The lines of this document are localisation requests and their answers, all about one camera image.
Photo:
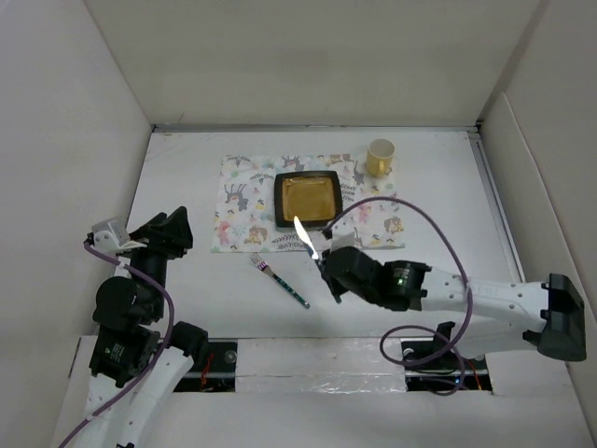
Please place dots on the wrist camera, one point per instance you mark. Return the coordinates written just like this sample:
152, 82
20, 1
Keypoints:
337, 239
109, 236

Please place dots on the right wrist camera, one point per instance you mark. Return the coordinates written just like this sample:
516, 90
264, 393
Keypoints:
337, 239

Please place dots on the yellow ceramic mug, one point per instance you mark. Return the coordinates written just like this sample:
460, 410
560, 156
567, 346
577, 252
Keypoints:
380, 156

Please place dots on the square black yellow plate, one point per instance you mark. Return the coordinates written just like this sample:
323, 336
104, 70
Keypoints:
312, 196

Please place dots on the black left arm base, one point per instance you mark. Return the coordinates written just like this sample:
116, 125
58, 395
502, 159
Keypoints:
216, 374

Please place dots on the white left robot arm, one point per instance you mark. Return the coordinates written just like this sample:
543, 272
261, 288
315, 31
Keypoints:
141, 352

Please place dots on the knife with patterned handle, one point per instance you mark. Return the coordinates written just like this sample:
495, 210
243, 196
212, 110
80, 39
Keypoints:
306, 241

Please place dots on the floral patterned cloth placemat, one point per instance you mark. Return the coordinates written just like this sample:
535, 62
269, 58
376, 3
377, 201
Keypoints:
245, 216

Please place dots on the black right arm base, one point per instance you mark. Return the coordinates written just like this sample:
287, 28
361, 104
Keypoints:
440, 376

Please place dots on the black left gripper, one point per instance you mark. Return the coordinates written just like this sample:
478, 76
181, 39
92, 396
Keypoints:
174, 243

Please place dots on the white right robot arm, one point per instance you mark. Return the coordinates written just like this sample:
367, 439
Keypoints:
548, 317

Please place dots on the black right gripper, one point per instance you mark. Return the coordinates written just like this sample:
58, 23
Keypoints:
335, 284

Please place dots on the fork with patterned handle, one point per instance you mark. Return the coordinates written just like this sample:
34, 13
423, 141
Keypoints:
264, 267

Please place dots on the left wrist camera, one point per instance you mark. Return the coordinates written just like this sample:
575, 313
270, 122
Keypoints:
109, 236

